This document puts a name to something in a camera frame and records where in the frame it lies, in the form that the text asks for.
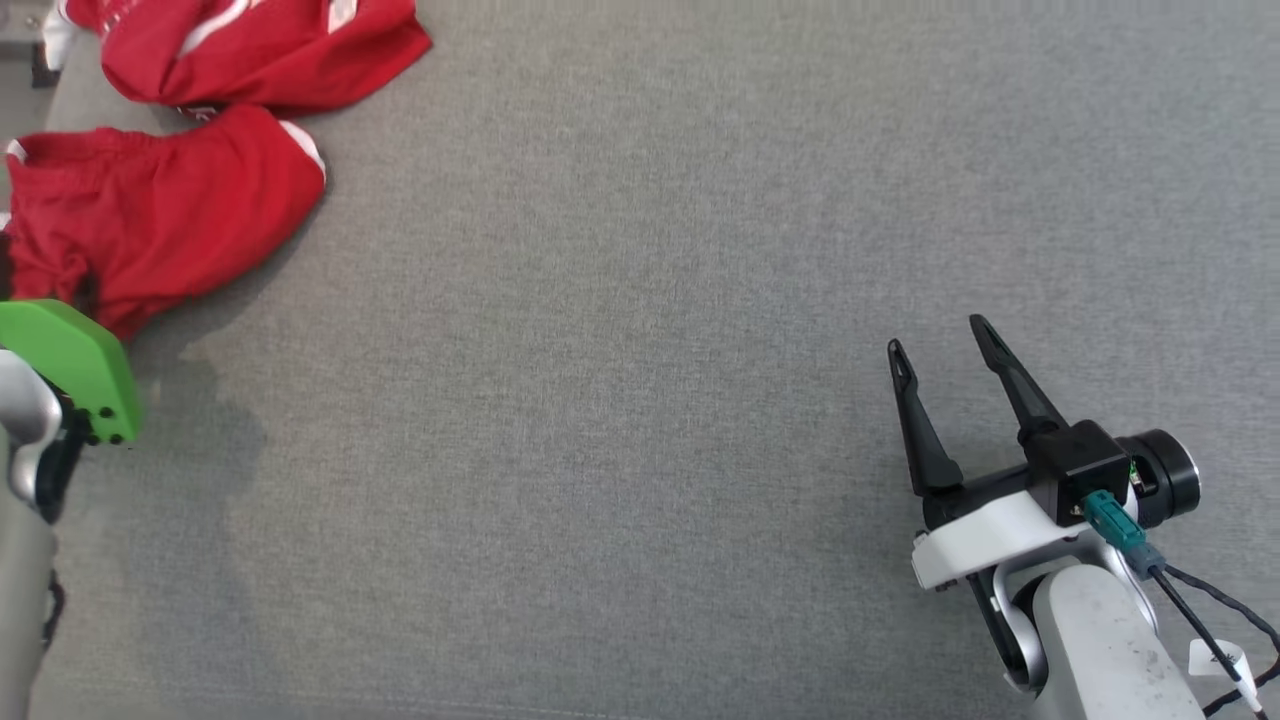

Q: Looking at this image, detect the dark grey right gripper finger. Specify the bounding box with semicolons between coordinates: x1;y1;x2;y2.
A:
888;340;963;496
970;315;1069;446

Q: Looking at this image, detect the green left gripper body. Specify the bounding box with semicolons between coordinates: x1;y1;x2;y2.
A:
0;298;141;447

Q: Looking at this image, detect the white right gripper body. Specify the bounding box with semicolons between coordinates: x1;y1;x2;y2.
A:
912;465;1106;591

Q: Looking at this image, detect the plain red white-trimmed garment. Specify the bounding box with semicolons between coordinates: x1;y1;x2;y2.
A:
0;103;328;341

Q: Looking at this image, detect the red jersey with lettering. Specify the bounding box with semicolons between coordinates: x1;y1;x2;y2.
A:
60;0;433;119

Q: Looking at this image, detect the right arm cable teal plug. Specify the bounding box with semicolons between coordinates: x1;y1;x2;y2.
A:
1083;490;1280;720

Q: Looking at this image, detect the white cable label tag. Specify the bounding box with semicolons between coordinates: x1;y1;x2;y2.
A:
1188;640;1251;701

